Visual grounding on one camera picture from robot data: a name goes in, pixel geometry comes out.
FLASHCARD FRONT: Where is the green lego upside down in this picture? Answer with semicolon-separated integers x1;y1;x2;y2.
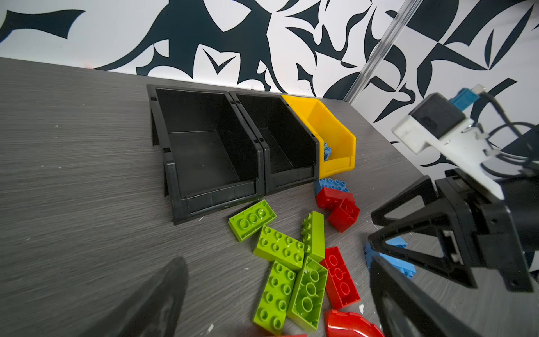
286;256;328;332

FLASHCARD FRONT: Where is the left black bin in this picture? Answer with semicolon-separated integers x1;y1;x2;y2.
147;84;265;225

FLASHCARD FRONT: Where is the red arch lego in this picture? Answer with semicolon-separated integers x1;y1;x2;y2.
324;310;385;337

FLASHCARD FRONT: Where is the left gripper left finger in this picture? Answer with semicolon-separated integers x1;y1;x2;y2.
81;257;189;336

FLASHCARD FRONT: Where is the red lego 2x4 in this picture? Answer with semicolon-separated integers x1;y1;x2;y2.
321;247;361;310

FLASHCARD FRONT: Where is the middle black bin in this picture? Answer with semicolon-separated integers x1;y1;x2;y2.
230;91;320;195

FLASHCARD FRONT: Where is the green lego flat top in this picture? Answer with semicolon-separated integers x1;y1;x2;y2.
228;200;277;242

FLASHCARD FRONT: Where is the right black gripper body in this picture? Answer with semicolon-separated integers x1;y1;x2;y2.
434;173;538;292

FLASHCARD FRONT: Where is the green lego long lower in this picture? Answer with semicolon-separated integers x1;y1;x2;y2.
253;261;296;336

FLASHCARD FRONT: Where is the red lego cluster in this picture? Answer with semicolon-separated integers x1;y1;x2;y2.
316;188;361;233

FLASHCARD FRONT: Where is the yellow bin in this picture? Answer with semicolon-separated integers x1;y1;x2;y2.
282;95;357;178

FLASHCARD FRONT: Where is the blue lego stack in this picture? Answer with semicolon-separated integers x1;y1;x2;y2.
364;237;416;279

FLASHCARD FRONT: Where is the green lego 2x4 middle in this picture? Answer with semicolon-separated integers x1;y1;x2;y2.
253;226;305;271

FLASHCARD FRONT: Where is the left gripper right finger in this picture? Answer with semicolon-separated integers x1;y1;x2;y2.
370;257;479;336

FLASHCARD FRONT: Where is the green lego on side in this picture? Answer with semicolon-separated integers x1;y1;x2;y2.
301;211;326;263

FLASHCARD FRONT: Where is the black bin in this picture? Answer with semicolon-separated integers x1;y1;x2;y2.
147;84;265;225
230;91;320;195

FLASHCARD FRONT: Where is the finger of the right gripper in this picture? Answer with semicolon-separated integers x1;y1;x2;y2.
369;199;477;289
371;176;438;227

